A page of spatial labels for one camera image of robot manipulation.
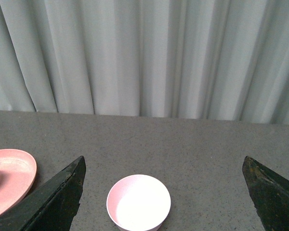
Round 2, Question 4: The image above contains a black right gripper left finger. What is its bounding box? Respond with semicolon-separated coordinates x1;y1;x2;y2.
0;156;86;231

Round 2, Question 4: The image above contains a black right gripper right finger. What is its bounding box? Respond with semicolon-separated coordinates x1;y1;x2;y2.
242;156;289;231

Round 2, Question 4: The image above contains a pink round plate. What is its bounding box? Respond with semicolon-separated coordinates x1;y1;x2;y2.
0;149;37;215

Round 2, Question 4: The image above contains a light pink bowl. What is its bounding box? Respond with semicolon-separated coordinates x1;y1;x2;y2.
106;174;171;231

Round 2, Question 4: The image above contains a white pleated curtain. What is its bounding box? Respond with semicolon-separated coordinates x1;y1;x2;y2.
0;0;289;124

